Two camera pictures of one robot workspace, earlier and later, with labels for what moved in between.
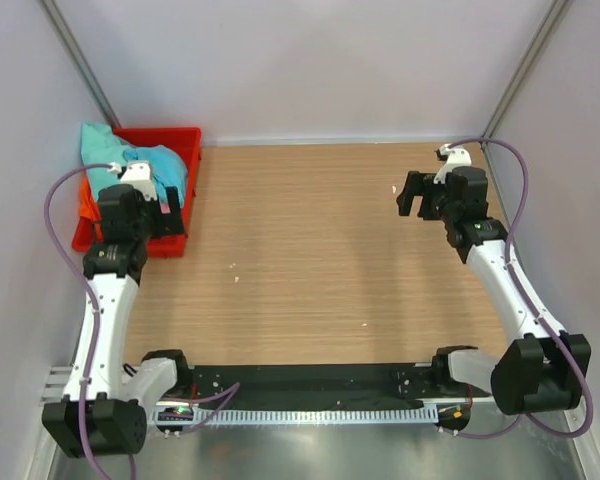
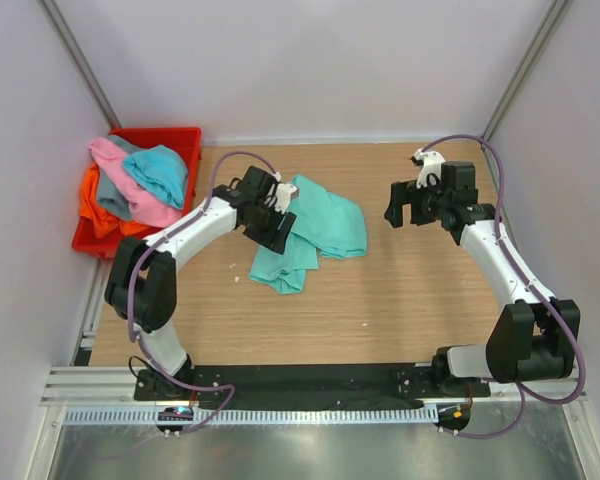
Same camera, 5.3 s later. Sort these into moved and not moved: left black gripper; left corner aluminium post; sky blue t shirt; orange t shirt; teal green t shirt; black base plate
Moved: teal green t shirt; left black gripper
Not moved: left corner aluminium post; orange t shirt; sky blue t shirt; black base plate
